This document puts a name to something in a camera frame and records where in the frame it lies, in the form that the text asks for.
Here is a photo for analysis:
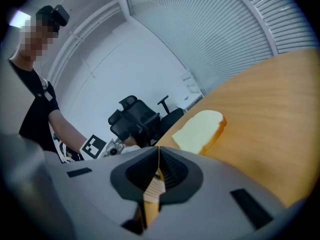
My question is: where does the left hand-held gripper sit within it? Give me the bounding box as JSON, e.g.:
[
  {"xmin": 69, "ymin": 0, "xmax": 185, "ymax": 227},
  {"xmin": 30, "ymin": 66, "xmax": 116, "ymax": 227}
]
[{"xmin": 79, "ymin": 133, "xmax": 142, "ymax": 161}]

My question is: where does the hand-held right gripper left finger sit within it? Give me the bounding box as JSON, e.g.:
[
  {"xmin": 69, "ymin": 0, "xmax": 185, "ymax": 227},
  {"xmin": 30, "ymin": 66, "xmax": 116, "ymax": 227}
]
[{"xmin": 45, "ymin": 145, "xmax": 160, "ymax": 240}]

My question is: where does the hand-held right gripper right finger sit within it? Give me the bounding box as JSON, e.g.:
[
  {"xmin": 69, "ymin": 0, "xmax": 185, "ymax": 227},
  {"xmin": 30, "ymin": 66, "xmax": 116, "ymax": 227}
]
[{"xmin": 146, "ymin": 145, "xmax": 308, "ymax": 240}]

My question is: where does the person's left forearm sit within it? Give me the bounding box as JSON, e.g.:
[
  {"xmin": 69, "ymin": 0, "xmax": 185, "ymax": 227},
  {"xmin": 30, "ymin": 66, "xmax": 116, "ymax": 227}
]
[{"xmin": 48, "ymin": 108, "xmax": 88, "ymax": 153}]

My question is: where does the black mesh office chair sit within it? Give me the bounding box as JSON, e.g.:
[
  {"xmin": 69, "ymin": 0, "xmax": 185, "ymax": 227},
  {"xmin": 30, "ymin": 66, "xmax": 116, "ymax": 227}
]
[
  {"xmin": 156, "ymin": 95, "xmax": 185, "ymax": 138},
  {"xmin": 107, "ymin": 95, "xmax": 161, "ymax": 148}
]

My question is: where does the slice of white bread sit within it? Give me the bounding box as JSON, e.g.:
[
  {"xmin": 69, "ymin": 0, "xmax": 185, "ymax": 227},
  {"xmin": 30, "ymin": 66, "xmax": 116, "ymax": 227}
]
[{"xmin": 170, "ymin": 109, "xmax": 228, "ymax": 156}]

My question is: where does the white desk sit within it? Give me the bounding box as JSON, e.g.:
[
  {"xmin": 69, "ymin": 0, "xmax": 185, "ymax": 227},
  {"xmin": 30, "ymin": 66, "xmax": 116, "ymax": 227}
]
[{"xmin": 181, "ymin": 68, "xmax": 205, "ymax": 111}]

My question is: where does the person's torso in black shirt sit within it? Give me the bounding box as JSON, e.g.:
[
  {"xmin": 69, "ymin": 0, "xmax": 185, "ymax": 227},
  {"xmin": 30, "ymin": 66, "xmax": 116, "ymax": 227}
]
[{"xmin": 8, "ymin": 58, "xmax": 64, "ymax": 161}]

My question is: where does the white window blind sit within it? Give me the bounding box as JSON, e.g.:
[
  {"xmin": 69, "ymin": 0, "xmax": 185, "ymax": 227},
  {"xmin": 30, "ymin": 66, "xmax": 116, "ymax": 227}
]
[
  {"xmin": 124, "ymin": 0, "xmax": 274, "ymax": 96},
  {"xmin": 232, "ymin": 0, "xmax": 320, "ymax": 55}
]

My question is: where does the person's head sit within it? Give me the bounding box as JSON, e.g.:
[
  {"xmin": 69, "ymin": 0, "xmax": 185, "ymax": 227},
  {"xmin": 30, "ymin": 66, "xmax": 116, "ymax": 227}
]
[{"xmin": 18, "ymin": 13, "xmax": 60, "ymax": 63}]

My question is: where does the ceiling light panel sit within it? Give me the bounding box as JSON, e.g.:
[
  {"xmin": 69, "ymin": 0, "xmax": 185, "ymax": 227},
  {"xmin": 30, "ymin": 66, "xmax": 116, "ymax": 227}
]
[{"xmin": 8, "ymin": 9, "xmax": 32, "ymax": 29}]

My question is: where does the white chest strap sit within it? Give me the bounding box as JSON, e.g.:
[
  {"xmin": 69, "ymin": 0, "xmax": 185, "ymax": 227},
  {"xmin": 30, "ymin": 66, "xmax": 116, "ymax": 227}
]
[{"xmin": 39, "ymin": 77, "xmax": 54, "ymax": 102}]

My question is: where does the white wall conduit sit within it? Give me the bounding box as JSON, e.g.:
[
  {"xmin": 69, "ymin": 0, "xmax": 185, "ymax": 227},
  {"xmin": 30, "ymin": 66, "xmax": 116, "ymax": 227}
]
[{"xmin": 46, "ymin": 0, "xmax": 123, "ymax": 86}]

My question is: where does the black head-mounted camera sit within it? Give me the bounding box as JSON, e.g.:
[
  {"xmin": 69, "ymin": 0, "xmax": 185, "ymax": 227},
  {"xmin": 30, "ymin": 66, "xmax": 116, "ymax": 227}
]
[{"xmin": 50, "ymin": 4, "xmax": 71, "ymax": 28}]

